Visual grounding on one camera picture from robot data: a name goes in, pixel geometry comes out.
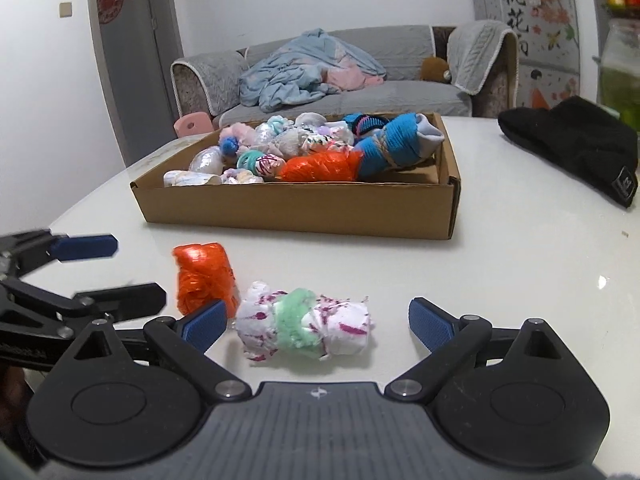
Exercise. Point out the light blue blanket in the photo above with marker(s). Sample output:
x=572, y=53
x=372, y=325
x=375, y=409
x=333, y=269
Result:
x=290, y=75

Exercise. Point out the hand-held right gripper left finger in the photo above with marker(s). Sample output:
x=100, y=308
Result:
x=205, y=322

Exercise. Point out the wall switch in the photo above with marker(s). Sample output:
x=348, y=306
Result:
x=65, y=9

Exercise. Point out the brown plush toy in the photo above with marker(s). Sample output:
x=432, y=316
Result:
x=432, y=69

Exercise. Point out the grey door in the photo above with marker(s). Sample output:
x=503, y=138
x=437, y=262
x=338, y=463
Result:
x=135, y=60

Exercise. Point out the black knit hat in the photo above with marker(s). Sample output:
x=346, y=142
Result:
x=575, y=140

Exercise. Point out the grey covered sofa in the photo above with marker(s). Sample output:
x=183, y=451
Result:
x=400, y=95

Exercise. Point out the floral decorated refrigerator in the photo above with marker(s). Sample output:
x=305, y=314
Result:
x=525, y=20

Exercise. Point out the pink cloth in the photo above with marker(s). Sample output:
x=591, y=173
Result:
x=350, y=77

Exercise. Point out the pink plastic stool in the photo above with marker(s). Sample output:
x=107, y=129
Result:
x=192, y=122

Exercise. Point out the pastel scrunchie bundle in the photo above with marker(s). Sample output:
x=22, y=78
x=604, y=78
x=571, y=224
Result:
x=242, y=176

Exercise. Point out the white bundle with teal scrunchie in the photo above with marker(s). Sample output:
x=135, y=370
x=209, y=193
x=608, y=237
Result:
x=265, y=162

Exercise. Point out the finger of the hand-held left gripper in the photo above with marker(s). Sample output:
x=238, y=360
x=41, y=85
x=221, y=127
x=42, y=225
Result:
x=120, y=297
x=82, y=247

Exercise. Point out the plastic bundle with teal band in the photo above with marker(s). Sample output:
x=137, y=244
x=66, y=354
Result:
x=267, y=132

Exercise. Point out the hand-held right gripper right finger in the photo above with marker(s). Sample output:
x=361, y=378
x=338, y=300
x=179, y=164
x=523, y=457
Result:
x=432, y=322

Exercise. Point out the shallow cardboard box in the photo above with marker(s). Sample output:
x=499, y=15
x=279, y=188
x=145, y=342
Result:
x=300, y=210

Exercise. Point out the orange plastic bag bundle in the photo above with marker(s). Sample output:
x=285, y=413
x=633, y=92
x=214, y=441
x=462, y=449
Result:
x=205, y=275
x=320, y=167

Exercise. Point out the beige sock bundle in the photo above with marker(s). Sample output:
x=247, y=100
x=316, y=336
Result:
x=292, y=142

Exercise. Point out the white bundle with green scrunchie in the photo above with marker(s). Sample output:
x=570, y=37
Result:
x=295, y=322

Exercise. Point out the blue black grey sock bundle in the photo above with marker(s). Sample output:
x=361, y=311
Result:
x=365, y=124

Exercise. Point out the pink fluffy bundle blue band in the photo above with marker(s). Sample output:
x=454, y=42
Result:
x=245, y=132

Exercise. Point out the red door decoration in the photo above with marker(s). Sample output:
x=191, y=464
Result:
x=110, y=5

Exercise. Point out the glass jar with green contents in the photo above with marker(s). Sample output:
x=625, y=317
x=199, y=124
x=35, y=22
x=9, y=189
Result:
x=620, y=75

